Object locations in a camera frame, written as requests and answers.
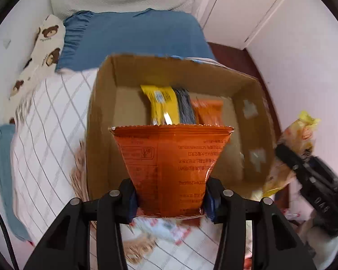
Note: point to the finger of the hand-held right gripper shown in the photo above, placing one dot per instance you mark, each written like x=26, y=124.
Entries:
x=287, y=154

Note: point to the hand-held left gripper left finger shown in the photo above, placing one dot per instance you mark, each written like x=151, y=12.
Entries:
x=133, y=202

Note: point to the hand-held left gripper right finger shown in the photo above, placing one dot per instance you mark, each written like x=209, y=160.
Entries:
x=209, y=202

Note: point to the yellow beige chips packet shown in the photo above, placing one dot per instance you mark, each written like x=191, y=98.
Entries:
x=298, y=132

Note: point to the cardboard box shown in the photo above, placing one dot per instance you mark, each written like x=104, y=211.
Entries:
x=107, y=104

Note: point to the white and red packet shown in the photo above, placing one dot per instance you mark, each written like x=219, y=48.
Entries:
x=163, y=229

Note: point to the small orange snack packet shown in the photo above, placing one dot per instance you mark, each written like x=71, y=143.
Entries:
x=209, y=112

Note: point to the dark striped snack packet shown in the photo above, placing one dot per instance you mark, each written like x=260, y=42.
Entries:
x=186, y=107

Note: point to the yellow snack packet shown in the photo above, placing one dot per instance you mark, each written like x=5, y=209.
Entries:
x=163, y=104

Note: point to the light blue blanket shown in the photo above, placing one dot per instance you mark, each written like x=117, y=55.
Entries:
x=2, y=160

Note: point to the white door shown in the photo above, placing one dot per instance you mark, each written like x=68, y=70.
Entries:
x=236, y=14

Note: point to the blue pillow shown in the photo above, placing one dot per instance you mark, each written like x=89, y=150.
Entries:
x=135, y=33

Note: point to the bear print pillow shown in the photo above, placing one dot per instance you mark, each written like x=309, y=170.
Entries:
x=45, y=47

